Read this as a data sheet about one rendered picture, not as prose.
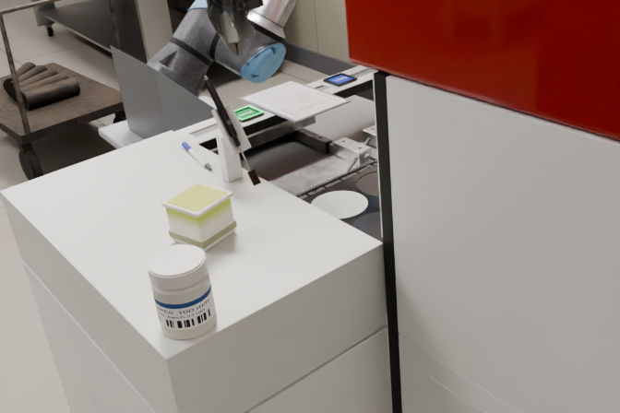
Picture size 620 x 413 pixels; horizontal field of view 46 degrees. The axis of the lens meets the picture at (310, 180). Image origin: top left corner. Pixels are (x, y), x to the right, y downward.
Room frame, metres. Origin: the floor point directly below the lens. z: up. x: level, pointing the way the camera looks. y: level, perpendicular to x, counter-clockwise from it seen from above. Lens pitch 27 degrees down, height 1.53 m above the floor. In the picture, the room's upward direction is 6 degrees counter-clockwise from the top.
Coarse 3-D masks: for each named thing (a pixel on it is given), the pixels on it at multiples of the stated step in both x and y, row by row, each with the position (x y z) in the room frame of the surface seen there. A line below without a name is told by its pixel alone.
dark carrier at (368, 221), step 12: (372, 168) 1.26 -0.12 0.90; (348, 180) 1.22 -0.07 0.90; (360, 180) 1.22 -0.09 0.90; (372, 180) 1.21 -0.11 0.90; (324, 192) 1.18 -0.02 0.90; (360, 192) 1.17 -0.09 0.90; (372, 192) 1.16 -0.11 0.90; (372, 204) 1.12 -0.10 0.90; (360, 216) 1.08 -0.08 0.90; (372, 216) 1.08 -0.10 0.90; (360, 228) 1.04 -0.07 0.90; (372, 228) 1.04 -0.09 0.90
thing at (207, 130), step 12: (348, 72) 1.65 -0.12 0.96; (360, 72) 1.65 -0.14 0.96; (372, 72) 1.63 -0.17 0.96; (312, 84) 1.59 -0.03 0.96; (324, 84) 1.59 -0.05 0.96; (348, 84) 1.57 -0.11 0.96; (240, 108) 1.49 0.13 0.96; (252, 120) 1.41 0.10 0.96; (180, 132) 1.39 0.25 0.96; (192, 132) 1.39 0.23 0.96; (204, 132) 1.39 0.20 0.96; (216, 132) 1.37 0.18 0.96
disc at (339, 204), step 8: (336, 192) 1.18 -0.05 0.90; (344, 192) 1.17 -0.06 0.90; (352, 192) 1.17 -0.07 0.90; (320, 200) 1.15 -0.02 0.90; (328, 200) 1.15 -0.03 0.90; (336, 200) 1.15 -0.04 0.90; (344, 200) 1.14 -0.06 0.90; (352, 200) 1.14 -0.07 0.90; (360, 200) 1.14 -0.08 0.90; (320, 208) 1.12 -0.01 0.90; (328, 208) 1.12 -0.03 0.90; (336, 208) 1.12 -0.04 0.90; (344, 208) 1.11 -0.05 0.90; (352, 208) 1.11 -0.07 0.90; (360, 208) 1.11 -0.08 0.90; (336, 216) 1.09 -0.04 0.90; (344, 216) 1.09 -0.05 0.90; (352, 216) 1.08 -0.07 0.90
